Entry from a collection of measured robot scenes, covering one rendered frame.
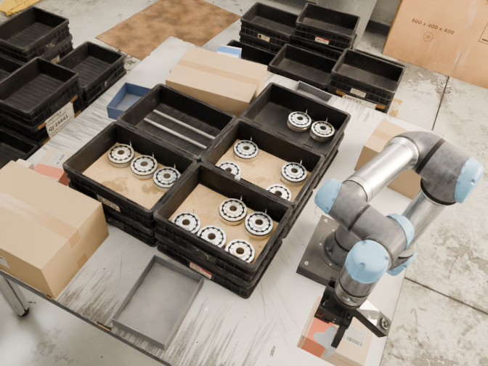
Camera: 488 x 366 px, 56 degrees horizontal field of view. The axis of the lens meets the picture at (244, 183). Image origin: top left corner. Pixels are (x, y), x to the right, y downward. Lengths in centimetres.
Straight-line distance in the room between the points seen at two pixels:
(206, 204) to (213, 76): 70
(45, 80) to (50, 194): 129
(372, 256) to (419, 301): 179
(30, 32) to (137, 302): 216
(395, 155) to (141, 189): 97
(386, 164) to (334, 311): 38
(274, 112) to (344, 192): 115
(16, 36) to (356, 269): 280
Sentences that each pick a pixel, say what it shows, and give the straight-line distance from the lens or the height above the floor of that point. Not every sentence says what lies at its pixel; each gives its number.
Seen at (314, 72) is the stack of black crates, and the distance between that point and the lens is 322.
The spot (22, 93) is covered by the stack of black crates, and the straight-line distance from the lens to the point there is 286.
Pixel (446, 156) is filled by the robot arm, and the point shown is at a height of 138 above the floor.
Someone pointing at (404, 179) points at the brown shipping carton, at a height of 79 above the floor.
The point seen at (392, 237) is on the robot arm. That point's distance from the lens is 100.
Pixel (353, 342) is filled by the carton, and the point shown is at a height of 112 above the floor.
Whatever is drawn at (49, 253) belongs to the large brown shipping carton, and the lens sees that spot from 159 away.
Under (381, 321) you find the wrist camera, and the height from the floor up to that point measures 125.
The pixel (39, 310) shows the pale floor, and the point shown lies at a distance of 253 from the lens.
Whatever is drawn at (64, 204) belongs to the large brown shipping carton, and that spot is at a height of 90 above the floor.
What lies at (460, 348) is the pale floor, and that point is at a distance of 269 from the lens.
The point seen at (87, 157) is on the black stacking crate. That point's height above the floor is 88.
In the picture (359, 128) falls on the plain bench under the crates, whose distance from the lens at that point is 236.
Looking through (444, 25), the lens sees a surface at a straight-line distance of 426.
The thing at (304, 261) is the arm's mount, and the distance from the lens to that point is 172.
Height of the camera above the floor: 219
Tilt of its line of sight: 49 degrees down
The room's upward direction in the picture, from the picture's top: 8 degrees clockwise
